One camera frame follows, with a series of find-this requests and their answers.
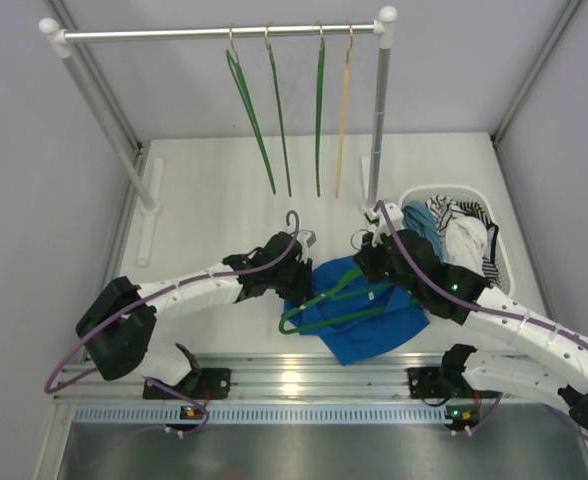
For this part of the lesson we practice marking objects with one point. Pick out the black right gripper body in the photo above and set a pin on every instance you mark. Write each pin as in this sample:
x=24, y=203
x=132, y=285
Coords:
x=378, y=266

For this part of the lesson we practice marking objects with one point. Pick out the green hanger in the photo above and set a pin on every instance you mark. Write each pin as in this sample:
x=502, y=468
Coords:
x=319, y=108
x=334, y=315
x=240, y=82
x=276, y=87

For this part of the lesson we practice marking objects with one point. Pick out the blue tank top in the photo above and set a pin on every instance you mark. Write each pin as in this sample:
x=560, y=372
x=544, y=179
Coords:
x=364, y=320

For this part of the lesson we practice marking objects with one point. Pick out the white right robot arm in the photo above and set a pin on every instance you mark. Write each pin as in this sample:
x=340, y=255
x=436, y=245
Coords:
x=553, y=367

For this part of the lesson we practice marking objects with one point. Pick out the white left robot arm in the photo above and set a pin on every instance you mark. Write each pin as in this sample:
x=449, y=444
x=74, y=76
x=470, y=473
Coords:
x=128, y=327

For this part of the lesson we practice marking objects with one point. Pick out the yellow hanger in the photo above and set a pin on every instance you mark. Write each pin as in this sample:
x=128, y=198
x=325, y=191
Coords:
x=344, y=112

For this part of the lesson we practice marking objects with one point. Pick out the light blue garment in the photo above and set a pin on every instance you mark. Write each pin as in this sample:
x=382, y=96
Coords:
x=418, y=218

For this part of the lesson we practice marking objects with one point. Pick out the striped black white garment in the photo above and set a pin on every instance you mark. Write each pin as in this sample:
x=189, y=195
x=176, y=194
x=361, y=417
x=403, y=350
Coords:
x=445, y=208

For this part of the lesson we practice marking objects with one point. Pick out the white laundry basket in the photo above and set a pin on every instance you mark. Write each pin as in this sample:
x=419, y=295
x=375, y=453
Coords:
x=461, y=192

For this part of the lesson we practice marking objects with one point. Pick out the metal clothes rack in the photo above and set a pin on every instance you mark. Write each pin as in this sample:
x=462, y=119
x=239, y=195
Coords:
x=61, y=41

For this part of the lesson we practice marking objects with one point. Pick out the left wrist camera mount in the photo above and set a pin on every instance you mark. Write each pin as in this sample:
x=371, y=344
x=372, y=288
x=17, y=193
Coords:
x=305, y=240

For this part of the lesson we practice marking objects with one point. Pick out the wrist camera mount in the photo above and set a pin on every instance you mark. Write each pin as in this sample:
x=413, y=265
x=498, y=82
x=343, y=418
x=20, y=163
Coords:
x=305, y=240
x=383, y=222

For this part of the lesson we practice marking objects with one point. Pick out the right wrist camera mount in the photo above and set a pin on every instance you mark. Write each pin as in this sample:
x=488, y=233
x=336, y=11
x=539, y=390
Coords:
x=383, y=222

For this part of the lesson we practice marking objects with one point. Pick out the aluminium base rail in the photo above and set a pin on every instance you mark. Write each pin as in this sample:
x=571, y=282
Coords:
x=303, y=378

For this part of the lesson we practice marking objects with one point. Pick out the perforated cable duct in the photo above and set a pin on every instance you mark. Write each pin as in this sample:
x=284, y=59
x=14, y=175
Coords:
x=267, y=414

